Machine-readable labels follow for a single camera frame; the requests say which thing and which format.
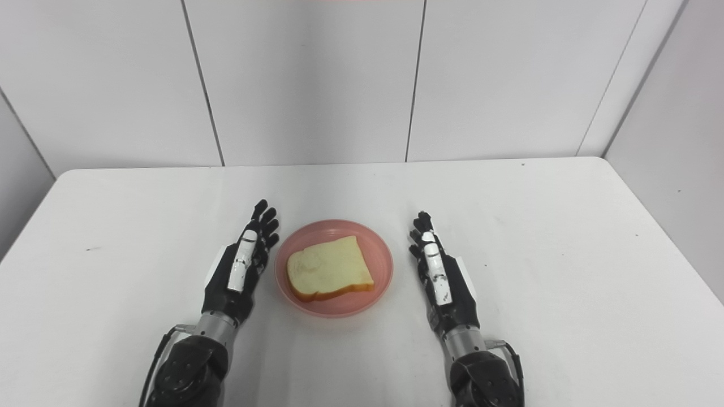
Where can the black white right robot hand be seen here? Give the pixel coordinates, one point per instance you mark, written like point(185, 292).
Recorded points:
point(447, 288)

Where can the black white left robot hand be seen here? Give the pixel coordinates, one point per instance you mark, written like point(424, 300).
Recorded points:
point(235, 277)

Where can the slice of white bread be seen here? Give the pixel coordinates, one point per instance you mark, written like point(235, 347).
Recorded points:
point(328, 268)

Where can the pink round plate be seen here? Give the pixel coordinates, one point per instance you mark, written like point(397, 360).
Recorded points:
point(334, 308)

